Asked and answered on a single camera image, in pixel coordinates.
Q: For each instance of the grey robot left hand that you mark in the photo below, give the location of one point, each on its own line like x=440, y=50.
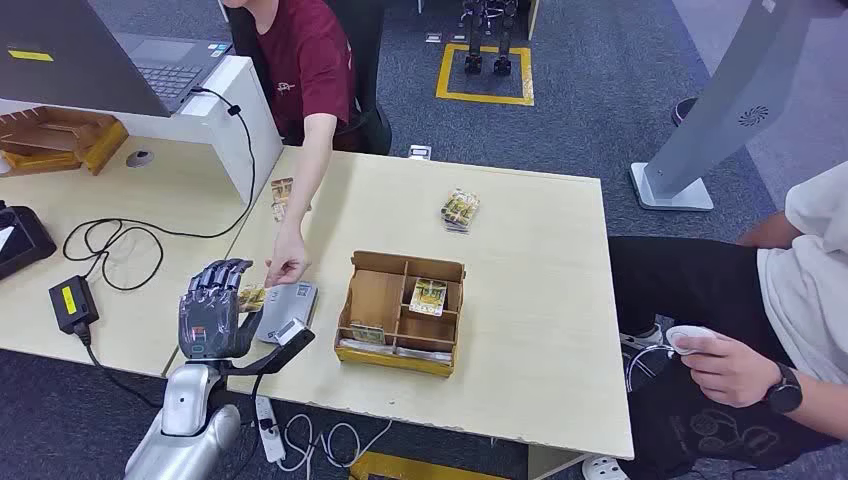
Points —
x=208, y=318

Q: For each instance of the person's left hand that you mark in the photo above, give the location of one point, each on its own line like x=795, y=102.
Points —
x=289, y=255
x=729, y=374

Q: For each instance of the white handheld device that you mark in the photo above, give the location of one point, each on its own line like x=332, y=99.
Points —
x=686, y=334

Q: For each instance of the person's right forearm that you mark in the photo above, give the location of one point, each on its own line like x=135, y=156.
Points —
x=768, y=232

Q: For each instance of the person's left forearm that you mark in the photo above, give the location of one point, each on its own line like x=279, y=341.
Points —
x=821, y=414
x=311, y=166

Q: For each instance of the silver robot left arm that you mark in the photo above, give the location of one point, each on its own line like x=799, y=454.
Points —
x=189, y=424

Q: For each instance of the grey card reader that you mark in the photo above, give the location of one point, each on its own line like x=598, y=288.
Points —
x=288, y=305

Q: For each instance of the small patterned card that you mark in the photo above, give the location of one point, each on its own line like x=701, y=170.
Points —
x=368, y=334

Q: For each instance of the flat pale card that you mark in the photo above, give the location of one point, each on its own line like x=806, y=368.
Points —
x=364, y=346
x=424, y=356

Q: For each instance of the person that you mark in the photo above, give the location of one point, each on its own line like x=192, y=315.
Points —
x=808, y=285
x=298, y=60

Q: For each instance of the patterned room key card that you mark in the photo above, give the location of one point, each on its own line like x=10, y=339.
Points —
x=428, y=297

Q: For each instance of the black wristwatch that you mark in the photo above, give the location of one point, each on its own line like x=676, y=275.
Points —
x=784, y=394

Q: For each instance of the white shoe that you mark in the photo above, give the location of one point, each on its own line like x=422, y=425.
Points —
x=603, y=469
x=639, y=339

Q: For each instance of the wooden compartment box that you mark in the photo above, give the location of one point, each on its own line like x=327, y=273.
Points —
x=381, y=298

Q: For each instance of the white desk riser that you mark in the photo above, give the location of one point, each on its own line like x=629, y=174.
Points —
x=258, y=152

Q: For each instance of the black power adapter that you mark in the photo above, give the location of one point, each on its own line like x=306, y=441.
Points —
x=73, y=305

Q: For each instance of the white power strip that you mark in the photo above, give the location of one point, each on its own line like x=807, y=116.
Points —
x=272, y=440

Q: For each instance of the small white floor tag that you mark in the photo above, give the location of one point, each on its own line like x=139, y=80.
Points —
x=433, y=37
x=458, y=37
x=419, y=152

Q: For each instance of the black desktop terminal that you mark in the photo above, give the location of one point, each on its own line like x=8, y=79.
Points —
x=26, y=245

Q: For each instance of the light wood desk leg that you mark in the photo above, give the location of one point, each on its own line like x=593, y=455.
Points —
x=550, y=464

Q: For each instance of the wooden desk organizer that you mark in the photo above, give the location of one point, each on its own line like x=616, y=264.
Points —
x=99, y=142

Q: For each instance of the black office chair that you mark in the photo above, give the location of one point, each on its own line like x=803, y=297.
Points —
x=371, y=40

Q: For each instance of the yellow floor tape strip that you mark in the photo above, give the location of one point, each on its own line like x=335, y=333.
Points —
x=411, y=469

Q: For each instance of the yellow floor tape square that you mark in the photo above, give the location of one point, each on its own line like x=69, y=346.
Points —
x=484, y=99

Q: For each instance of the dark rounded object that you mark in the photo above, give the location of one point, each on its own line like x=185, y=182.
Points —
x=684, y=111

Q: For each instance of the grey kiosk stand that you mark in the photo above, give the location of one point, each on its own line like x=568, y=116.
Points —
x=729, y=99

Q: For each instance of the black legged stand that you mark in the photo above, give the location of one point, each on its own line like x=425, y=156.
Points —
x=474, y=40

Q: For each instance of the dark grey laptop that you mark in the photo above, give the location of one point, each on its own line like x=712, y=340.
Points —
x=66, y=66

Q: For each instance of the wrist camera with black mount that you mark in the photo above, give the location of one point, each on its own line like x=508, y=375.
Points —
x=291, y=332

